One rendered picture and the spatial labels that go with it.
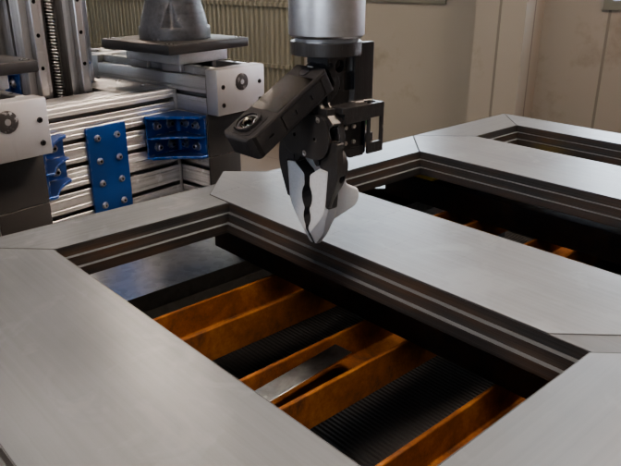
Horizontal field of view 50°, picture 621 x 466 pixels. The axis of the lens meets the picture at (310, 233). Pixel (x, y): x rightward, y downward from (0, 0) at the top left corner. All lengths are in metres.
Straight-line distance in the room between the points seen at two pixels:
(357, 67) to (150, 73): 0.86
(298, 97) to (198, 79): 0.76
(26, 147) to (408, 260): 0.62
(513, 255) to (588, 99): 3.41
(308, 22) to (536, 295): 0.37
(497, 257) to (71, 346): 0.49
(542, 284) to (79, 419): 0.50
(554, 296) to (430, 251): 0.17
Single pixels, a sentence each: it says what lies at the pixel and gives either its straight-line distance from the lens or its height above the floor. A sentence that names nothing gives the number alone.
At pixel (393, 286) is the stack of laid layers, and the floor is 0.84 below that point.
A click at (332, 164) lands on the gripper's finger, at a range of 0.67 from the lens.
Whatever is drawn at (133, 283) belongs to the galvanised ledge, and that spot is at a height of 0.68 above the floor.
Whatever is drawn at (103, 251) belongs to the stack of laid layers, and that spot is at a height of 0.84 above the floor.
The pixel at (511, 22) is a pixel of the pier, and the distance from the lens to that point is 4.08.
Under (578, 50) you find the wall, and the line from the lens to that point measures 4.22.
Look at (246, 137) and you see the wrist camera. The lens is 0.63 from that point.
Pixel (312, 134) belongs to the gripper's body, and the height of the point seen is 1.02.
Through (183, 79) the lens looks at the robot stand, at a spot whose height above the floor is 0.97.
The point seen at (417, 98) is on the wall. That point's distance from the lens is 4.70.
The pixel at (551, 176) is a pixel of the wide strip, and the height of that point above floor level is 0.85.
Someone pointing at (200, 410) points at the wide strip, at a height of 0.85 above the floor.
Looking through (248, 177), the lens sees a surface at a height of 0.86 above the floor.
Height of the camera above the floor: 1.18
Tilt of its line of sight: 22 degrees down
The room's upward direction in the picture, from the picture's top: straight up
